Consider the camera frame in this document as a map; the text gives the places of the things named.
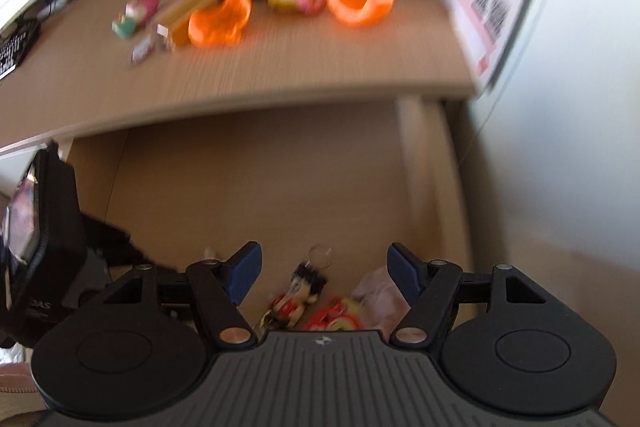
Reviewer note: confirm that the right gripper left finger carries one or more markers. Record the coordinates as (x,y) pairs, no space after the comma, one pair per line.
(217,289)

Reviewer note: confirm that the pink green small toy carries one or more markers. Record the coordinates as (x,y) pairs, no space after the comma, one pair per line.
(136,15)

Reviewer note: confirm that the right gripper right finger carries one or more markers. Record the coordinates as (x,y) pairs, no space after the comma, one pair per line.
(430,290)

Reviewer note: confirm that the pink yellow snack packet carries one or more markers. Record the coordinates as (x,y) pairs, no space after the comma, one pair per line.
(171,24)

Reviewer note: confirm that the black keyboard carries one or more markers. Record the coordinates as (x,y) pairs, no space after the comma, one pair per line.
(17,46)

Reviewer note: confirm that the cartoon boy keychain figure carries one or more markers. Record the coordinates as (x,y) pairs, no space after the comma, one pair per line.
(304,289)

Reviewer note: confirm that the red white wrapped lollipop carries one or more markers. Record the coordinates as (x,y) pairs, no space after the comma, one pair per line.
(149,44)

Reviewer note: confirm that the red yellow toy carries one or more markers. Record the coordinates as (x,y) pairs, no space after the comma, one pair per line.
(341,314)

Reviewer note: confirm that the orange plastic cup left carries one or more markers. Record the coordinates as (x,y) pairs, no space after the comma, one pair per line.
(219,25)

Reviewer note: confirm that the pink white plastic bag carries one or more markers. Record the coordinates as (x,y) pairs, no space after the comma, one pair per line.
(381,305)

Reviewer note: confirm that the wooden desk drawer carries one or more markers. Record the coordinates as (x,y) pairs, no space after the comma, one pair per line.
(353,177)

